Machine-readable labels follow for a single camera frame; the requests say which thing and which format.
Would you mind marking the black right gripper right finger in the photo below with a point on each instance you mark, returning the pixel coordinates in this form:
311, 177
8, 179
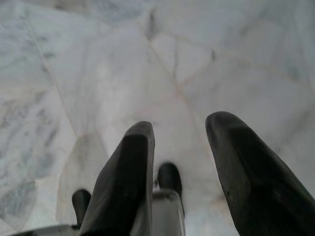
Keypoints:
253, 172

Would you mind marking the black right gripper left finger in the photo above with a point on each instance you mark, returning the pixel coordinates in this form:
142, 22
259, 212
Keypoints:
123, 177

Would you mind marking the robot right leg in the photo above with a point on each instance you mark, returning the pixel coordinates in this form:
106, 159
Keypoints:
169, 177

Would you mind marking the robot leg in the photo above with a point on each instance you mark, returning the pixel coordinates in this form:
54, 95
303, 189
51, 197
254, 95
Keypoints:
81, 201
169, 177

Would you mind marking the robot left leg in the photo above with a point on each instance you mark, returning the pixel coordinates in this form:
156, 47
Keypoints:
81, 201

